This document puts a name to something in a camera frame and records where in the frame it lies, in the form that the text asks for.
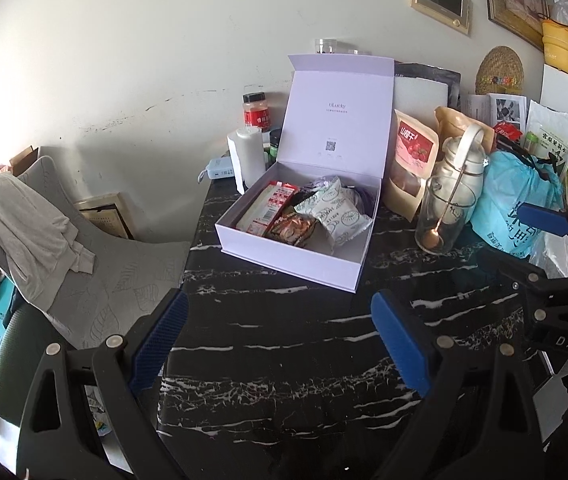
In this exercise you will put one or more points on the white paper towel roll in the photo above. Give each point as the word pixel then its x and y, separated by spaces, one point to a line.
pixel 249 160

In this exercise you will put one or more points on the green white bag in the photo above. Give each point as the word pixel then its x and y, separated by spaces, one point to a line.
pixel 551 132

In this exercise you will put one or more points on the beige pouch red label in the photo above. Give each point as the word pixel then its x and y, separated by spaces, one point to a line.
pixel 411 150

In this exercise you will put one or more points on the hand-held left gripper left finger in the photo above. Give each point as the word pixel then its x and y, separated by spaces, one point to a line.
pixel 156 340

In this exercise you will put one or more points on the red lid jar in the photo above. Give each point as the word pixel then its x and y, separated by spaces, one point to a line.
pixel 256 112

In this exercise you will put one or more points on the grey chair with cloth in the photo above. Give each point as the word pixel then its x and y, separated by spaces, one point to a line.
pixel 113 280

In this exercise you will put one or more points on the red snack packet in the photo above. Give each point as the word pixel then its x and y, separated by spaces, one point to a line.
pixel 508 132

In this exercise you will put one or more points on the white panel dark frame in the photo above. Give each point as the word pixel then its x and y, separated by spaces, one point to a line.
pixel 421 92

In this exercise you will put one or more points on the grey garment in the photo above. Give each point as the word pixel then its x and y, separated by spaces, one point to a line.
pixel 28 230

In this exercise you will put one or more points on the brown cereal packet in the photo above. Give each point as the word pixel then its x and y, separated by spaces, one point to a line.
pixel 291 227

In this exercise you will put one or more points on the red white packet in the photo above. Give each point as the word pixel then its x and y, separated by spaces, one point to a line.
pixel 284 192
pixel 261 210

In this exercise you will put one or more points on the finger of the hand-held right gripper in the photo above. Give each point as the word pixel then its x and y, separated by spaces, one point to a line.
pixel 544 219
pixel 509 262

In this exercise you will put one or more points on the green jar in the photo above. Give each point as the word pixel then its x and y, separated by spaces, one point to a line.
pixel 275 145

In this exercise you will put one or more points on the cardboard box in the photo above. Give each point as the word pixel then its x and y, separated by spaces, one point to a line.
pixel 23 157

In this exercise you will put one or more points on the white kettle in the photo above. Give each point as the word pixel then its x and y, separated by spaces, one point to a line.
pixel 456 165

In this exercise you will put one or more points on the purple sachet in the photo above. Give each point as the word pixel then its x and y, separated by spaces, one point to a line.
pixel 364 200

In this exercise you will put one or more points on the brown paper pouch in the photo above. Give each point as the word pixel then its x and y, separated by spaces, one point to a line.
pixel 456 122

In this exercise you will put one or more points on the white power bank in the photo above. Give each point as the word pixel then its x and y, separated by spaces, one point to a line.
pixel 216 169

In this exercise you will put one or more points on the lavender gift box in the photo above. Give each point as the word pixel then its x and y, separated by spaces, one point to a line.
pixel 294 270

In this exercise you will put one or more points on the blue plastic bag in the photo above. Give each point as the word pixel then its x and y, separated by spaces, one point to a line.
pixel 504 195

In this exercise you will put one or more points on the black white photo card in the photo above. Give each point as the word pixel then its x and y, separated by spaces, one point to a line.
pixel 509 110

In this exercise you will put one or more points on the clear glass cup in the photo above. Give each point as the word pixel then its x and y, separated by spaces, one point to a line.
pixel 444 215

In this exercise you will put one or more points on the clear plastic container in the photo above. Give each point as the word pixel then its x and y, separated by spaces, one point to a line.
pixel 326 46

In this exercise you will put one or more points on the green office chair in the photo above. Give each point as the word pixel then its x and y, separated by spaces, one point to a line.
pixel 18 360

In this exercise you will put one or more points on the metal spoon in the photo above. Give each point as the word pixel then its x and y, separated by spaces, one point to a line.
pixel 433 240

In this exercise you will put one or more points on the white printed snack packet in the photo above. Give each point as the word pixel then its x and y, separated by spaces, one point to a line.
pixel 346 227
pixel 321 200

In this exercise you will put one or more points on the wooden picture frame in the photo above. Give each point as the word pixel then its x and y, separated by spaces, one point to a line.
pixel 106 215

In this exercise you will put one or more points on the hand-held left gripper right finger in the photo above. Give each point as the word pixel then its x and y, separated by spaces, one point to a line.
pixel 399 340

